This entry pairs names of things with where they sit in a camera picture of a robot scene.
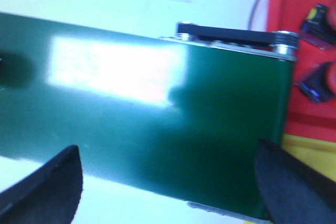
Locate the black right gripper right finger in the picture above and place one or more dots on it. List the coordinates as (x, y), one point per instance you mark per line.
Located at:
(292, 191)

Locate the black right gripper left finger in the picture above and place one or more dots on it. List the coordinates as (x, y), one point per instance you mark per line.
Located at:
(51, 194)

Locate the red mushroom push button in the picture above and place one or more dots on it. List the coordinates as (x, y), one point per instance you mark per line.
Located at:
(316, 29)

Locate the yellow plastic tray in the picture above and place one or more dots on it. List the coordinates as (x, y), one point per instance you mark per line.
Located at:
(318, 154)

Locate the green conveyor belt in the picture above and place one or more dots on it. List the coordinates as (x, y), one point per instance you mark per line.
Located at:
(177, 118)

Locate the black drive belt pulley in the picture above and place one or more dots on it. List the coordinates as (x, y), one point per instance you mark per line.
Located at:
(281, 45)

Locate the red plastic tray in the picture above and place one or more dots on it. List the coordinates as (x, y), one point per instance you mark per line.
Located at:
(305, 118)

